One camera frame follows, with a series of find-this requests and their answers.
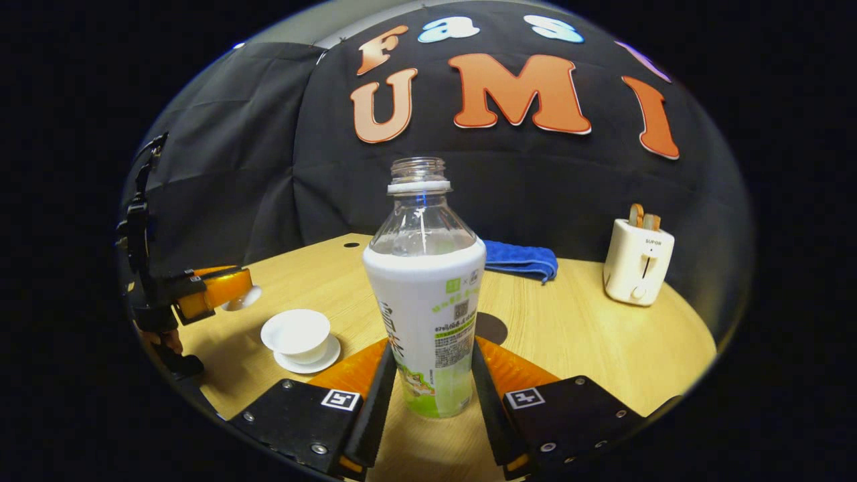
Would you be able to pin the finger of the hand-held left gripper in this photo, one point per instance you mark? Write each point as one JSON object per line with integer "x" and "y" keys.
{"x": 217, "y": 291}
{"x": 201, "y": 273}

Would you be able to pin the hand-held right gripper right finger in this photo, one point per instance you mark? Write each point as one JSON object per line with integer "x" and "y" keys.
{"x": 489, "y": 415}

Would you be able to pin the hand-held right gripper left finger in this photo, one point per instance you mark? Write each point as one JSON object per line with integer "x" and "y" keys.
{"x": 378, "y": 415}

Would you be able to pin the dark round coaster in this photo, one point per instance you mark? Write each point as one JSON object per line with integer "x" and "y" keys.
{"x": 492, "y": 328}

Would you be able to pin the white teacup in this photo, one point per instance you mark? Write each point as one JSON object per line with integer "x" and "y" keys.
{"x": 296, "y": 333}

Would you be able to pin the clear water bottle green label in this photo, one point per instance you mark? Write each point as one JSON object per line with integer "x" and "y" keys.
{"x": 428, "y": 294}

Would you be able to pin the white saucer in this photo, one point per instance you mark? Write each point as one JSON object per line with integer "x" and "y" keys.
{"x": 315, "y": 365}

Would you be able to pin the black backdrop cloth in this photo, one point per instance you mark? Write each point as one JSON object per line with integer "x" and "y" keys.
{"x": 268, "y": 167}

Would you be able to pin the blue towel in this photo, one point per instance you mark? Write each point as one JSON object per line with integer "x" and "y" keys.
{"x": 522, "y": 258}

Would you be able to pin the white toaster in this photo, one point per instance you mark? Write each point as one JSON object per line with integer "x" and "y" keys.
{"x": 636, "y": 268}

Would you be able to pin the toasted bread slice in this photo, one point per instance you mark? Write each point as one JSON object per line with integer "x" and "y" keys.
{"x": 636, "y": 215}
{"x": 652, "y": 222}

